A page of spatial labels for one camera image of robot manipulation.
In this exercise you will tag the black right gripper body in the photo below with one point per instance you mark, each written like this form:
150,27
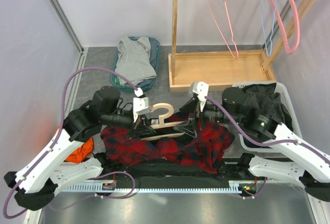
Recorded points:
198,114

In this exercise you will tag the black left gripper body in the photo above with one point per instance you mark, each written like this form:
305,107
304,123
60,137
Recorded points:
139,121

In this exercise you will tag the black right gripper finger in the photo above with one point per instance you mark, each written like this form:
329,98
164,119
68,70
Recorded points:
188,127
188,107

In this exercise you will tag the beige wooden hanger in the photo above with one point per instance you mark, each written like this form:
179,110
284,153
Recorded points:
162,124

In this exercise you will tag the red navy plaid skirt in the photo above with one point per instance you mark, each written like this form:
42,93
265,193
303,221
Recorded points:
205,151

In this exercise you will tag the black dotted garment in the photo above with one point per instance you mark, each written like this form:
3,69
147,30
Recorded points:
263,97

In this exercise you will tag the pink wire hanger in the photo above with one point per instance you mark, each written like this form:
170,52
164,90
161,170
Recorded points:
224,26

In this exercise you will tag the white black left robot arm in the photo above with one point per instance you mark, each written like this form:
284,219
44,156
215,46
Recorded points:
35,186

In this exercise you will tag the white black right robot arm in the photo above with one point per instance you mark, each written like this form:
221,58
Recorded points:
308,166

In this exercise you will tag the teal plastic basin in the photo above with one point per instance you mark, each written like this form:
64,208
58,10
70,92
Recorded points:
138,59

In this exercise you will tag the wooden clothes rack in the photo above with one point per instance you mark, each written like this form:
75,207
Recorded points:
221,69

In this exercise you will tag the green tie-dye garment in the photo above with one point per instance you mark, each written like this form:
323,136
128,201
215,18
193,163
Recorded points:
117,80

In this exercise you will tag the grey t-shirt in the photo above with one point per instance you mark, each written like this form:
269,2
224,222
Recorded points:
134,60

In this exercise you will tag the orange garment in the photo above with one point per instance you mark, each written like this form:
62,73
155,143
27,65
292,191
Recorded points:
79,150

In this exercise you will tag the aluminium corner profile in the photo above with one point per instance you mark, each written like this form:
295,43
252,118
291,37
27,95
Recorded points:
67,25

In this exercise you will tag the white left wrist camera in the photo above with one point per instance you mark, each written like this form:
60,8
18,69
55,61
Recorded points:
141,104

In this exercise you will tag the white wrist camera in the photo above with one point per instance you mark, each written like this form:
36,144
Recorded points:
141,104
200,90

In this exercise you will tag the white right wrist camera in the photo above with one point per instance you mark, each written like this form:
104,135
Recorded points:
200,90

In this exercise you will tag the blue wire hanger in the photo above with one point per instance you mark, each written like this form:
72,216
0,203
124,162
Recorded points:
269,24

